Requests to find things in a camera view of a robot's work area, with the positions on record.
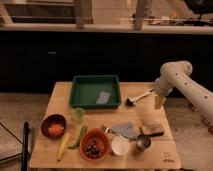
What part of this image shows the green plastic tray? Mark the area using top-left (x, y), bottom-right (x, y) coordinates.
top-left (69, 75), bottom-right (122, 109)

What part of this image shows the blue-grey cloth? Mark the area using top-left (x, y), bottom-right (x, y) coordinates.
top-left (111, 122), bottom-right (137, 139)

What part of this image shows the white-handled dish brush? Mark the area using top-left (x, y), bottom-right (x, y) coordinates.
top-left (125, 89), bottom-right (154, 106)

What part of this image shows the black pole stand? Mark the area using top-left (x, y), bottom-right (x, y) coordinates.
top-left (21, 122), bottom-right (30, 171)

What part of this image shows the orange carrot piece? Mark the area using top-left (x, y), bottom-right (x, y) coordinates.
top-left (48, 124), bottom-right (63, 137)

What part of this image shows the dark red bowl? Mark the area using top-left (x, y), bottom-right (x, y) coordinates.
top-left (41, 114), bottom-right (66, 138)

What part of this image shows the wooden scrub brush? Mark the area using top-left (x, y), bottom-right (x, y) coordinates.
top-left (140, 124), bottom-right (164, 137)

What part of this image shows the orange bowl with berries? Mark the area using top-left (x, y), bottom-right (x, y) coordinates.
top-left (79, 128), bottom-right (110, 162)

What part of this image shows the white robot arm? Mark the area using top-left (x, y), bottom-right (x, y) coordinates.
top-left (153, 61), bottom-right (213, 126)

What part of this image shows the white small cup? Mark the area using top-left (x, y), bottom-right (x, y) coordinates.
top-left (111, 137), bottom-right (130, 156)

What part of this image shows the green plastic cup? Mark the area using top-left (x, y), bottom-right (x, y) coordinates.
top-left (71, 107), bottom-right (85, 123)

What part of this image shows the metal measuring cup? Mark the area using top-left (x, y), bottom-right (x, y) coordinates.
top-left (101, 125), bottom-right (152, 151)

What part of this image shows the green cucumber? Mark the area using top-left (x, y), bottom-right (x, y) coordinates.
top-left (68, 125), bottom-right (88, 149)

